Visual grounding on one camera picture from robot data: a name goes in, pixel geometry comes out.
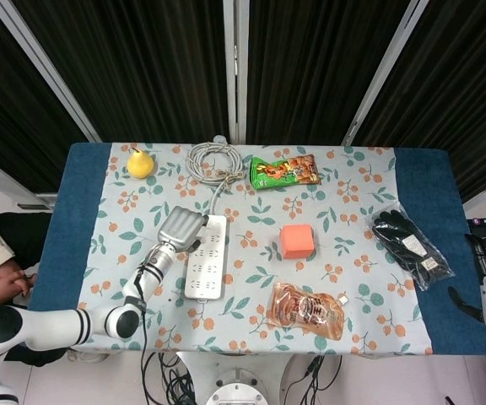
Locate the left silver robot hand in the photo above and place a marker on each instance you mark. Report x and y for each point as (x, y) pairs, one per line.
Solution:
(179, 228)

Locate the white power strip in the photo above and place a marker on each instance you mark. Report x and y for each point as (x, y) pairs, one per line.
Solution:
(207, 270)

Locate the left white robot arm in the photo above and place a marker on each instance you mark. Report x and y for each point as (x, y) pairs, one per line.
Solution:
(49, 322)

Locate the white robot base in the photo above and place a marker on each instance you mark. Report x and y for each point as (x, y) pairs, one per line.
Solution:
(236, 390)

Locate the floral tablecloth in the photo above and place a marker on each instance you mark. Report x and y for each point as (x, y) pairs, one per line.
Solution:
(247, 202)

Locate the yellow pear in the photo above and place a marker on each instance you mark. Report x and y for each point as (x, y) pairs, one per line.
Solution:
(140, 165)

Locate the black gloves in plastic bag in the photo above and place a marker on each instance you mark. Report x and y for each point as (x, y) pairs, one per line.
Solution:
(412, 249)

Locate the blue table cover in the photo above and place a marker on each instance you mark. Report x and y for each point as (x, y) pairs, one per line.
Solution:
(78, 211)

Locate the orange cube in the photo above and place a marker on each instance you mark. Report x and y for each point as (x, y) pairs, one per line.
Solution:
(296, 242)

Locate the green snack bag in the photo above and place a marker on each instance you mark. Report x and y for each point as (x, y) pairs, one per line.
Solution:
(285, 173)

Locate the brown spout pouch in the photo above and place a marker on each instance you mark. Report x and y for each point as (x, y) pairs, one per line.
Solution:
(306, 312)

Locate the black curtain panel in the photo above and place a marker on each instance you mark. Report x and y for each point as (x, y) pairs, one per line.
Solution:
(310, 63)
(15, 105)
(458, 84)
(142, 63)

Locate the person with beige sleeve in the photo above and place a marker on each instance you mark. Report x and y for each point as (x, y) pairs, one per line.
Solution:
(2, 278)

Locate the white metal frame post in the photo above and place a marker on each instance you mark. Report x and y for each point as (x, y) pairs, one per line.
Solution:
(384, 71)
(235, 63)
(47, 71)

